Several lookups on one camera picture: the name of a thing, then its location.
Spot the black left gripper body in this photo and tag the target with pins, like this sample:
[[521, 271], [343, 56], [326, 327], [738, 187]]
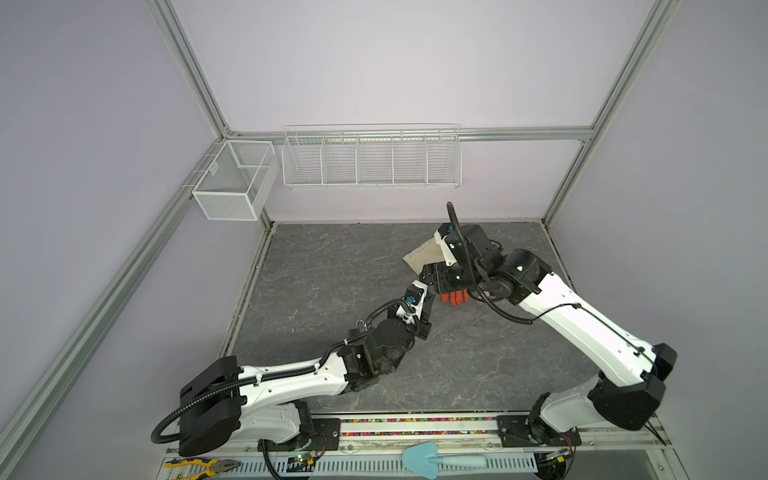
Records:
[[422, 328]]

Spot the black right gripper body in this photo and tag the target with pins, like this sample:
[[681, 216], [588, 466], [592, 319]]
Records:
[[448, 280]]

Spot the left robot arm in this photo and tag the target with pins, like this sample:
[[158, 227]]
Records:
[[227, 400]]

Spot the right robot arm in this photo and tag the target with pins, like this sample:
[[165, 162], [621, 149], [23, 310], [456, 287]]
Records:
[[522, 288]]

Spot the red rubber glove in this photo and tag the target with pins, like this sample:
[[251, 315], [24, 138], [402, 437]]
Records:
[[456, 298]]

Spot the cream work glove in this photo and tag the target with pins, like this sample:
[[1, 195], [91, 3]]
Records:
[[427, 253]]

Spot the teal trowel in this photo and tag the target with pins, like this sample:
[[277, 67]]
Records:
[[425, 460]]

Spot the white mesh box basket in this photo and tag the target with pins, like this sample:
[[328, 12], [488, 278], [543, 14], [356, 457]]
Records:
[[237, 181]]

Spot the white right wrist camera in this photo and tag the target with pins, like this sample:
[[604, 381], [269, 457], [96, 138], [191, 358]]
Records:
[[446, 248]]

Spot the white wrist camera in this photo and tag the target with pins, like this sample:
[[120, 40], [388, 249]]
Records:
[[413, 294], [446, 248]]

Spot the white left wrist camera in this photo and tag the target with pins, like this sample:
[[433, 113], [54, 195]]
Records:
[[413, 294]]

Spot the white wire shelf basket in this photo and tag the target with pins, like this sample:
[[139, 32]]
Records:
[[367, 156]]

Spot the yellow handled pliers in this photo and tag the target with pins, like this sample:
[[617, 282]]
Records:
[[209, 468]]

